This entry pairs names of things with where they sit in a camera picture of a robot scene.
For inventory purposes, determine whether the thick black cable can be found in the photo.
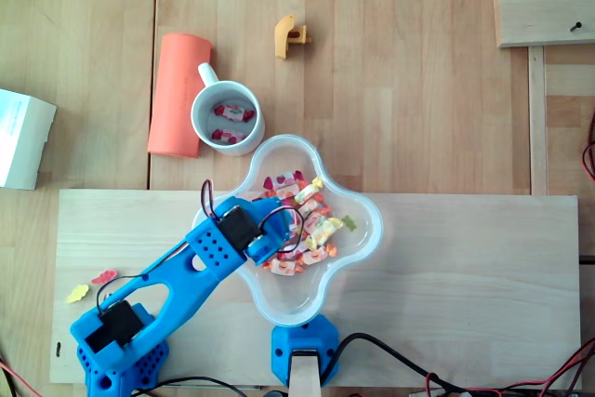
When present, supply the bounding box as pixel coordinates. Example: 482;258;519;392
320;332;466;397

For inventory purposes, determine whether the lemon wrapped candy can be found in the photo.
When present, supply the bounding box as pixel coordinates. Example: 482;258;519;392
293;177;324;205
304;216;345;249

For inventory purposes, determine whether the yellow-orange printed plastic part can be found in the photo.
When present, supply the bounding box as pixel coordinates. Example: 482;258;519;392
273;13;313;60

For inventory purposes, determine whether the large light wooden base board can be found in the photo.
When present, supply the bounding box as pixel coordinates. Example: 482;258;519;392
49;189;582;389

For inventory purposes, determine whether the orange cylindrical roll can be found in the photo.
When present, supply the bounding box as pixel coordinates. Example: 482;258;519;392
147;33;214;159

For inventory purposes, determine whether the strawberry wrapped candy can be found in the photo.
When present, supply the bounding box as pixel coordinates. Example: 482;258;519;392
211;127;247;145
213;102;257;124
262;169;306;192
278;241;308;261

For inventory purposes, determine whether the white clover-shaped bowl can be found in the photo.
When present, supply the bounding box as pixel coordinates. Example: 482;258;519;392
192;134;385;328

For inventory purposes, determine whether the white ceramic mug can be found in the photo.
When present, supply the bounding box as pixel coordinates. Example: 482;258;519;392
190;61;266;157

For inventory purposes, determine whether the thin black cable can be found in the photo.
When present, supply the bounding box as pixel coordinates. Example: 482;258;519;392
134;375;252;397

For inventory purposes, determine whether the blue printed post mount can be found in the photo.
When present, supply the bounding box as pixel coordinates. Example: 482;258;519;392
271;313;340;388

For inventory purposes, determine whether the white cardboard box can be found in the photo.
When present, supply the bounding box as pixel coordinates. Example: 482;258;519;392
0;88;58;192

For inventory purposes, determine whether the wooden camera post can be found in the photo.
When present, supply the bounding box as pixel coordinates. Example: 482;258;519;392
287;352;323;397

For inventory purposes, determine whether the yellow gummy candy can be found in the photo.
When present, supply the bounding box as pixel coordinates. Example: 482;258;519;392
64;284;90;304

